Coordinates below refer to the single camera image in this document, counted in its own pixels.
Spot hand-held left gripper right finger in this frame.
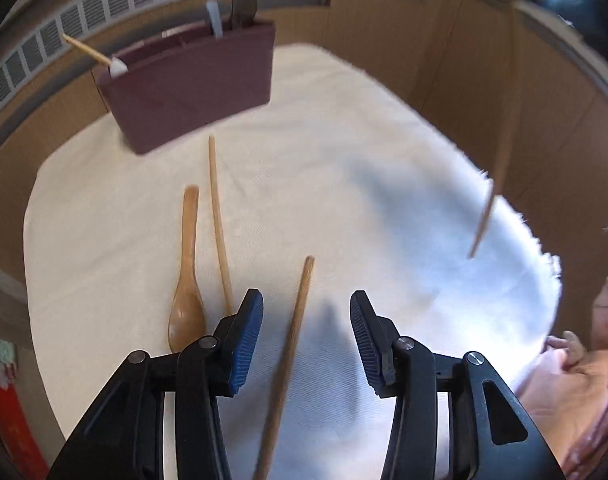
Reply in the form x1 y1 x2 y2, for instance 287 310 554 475
350 290 567 480

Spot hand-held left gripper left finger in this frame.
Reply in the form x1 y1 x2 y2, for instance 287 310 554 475
46 288 264 480

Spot wooden chopstick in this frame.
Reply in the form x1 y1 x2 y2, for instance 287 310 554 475
252 255 316 480
207 135 235 317
468 0 525 260
61 33 114 68

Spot maroon utensil holder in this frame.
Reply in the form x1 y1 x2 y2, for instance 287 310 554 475
96 19 277 156

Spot wooden spoon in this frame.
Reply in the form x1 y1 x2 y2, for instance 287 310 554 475
167 186 207 353

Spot white woven cloth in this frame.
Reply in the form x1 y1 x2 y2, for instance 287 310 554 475
23 42 565 480

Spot person's pink clothing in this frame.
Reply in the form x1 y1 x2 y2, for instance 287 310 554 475
514 270 608 480

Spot red box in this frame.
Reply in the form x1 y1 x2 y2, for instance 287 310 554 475
0 380 45 480

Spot long grey vent grille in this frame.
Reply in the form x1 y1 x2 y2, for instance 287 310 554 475
0 0 260 126

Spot light blue utensil handle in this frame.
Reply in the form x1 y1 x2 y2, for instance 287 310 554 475
205 1 225 40

